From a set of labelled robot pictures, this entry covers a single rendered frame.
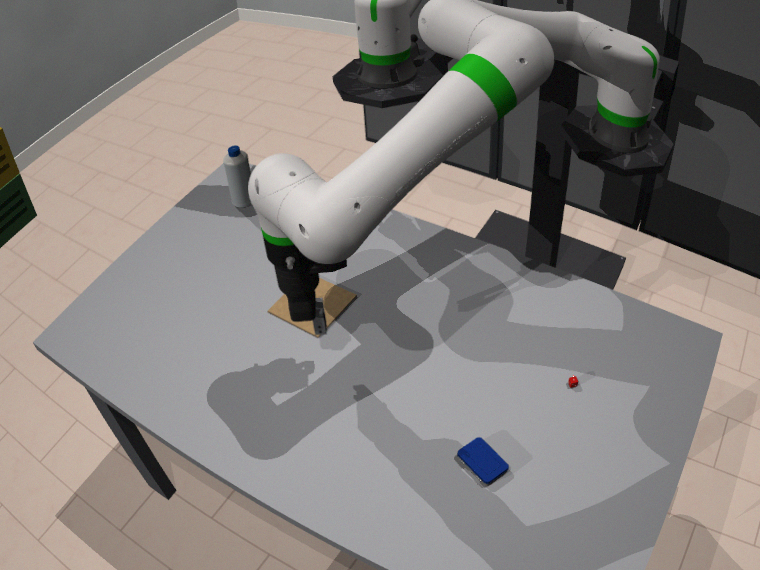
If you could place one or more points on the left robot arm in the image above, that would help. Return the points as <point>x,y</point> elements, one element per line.
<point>506,61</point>

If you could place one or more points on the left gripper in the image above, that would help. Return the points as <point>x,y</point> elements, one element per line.
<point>299,282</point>

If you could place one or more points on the grey bottle with blue cap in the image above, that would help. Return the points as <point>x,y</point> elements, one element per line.
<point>238,173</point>

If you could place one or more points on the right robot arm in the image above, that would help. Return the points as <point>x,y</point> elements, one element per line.
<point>385,42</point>

